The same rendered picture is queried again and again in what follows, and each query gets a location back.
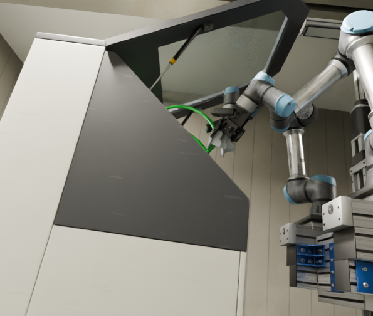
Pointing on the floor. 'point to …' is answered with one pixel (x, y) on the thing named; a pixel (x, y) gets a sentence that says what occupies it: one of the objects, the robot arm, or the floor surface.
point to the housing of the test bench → (30, 169)
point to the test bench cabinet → (135, 277)
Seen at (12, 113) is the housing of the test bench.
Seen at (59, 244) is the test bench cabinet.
